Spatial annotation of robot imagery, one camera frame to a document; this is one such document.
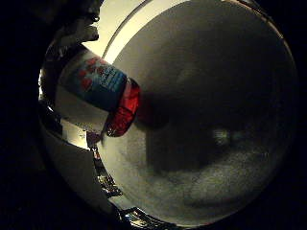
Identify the red drink bottle blue label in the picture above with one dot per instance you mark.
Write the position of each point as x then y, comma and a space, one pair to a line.
96, 86

